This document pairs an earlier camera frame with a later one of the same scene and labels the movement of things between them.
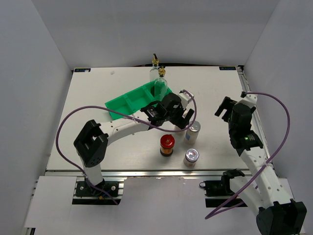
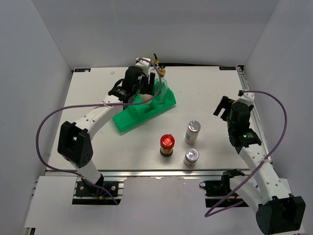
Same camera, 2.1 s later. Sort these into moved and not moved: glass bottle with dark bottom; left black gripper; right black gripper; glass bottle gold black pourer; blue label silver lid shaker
Moved: left black gripper
Not moved: right black gripper; glass bottle with dark bottom; blue label silver lid shaker; glass bottle gold black pourer
